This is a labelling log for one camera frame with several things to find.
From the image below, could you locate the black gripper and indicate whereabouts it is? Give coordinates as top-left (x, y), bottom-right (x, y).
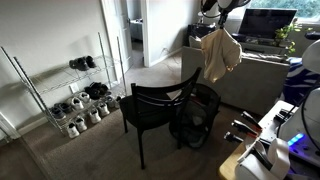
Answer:
top-left (217, 10), bottom-right (231, 30)

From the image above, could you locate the cream cloth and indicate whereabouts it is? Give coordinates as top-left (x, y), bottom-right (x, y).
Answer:
top-left (199, 27), bottom-right (244, 84)

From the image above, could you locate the black mesh hamper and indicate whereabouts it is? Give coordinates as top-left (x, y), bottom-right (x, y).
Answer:
top-left (168, 82), bottom-right (222, 150)

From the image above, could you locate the black wooden chair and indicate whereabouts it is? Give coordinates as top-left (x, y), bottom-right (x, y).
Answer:
top-left (118, 66), bottom-right (203, 171)

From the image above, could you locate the beige couch pillow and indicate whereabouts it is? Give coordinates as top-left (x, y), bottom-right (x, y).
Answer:
top-left (188, 34), bottom-right (203, 50)

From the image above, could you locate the flat screen television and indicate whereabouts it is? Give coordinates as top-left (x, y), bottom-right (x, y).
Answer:
top-left (237, 7), bottom-right (298, 41)

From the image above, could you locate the green potted plant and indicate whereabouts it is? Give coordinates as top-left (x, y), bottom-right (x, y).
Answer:
top-left (273, 18), bottom-right (302, 56)

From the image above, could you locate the grey couch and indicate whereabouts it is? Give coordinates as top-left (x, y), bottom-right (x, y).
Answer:
top-left (181, 44), bottom-right (291, 117)

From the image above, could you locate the blue white blanket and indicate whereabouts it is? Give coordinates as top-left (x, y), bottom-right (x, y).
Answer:
top-left (282, 56), bottom-right (320, 105)

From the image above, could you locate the white panel door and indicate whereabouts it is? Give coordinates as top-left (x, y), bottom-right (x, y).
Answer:
top-left (99, 0), bottom-right (133, 85)

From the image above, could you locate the black shoe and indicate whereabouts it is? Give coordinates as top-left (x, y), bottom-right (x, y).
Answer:
top-left (68, 56), bottom-right (90, 72)
top-left (84, 55), bottom-right (98, 69)

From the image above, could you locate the black sneaker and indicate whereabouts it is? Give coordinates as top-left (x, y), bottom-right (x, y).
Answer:
top-left (83, 85), bottom-right (101, 101)
top-left (90, 81), bottom-right (113, 98)

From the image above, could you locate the white sneaker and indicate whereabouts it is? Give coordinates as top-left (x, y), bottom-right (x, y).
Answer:
top-left (73, 116), bottom-right (89, 134)
top-left (96, 101), bottom-right (111, 118)
top-left (70, 96), bottom-right (85, 112)
top-left (78, 91), bottom-right (92, 105)
top-left (87, 107), bottom-right (102, 125)
top-left (66, 122), bottom-right (81, 140)

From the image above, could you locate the dark grey sneaker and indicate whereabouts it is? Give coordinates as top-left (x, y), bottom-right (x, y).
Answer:
top-left (54, 102), bottom-right (74, 115)
top-left (49, 106), bottom-right (67, 121)

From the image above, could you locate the orange handled bar clamp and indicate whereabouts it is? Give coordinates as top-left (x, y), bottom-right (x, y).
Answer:
top-left (231, 119), bottom-right (260, 136)
top-left (240, 110), bottom-right (264, 132)

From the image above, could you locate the white wall outlet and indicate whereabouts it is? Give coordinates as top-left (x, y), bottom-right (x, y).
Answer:
top-left (68, 82), bottom-right (80, 95)

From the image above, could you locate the chrome wire shoe rack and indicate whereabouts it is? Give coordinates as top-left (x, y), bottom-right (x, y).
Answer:
top-left (0, 31), bottom-right (130, 137)

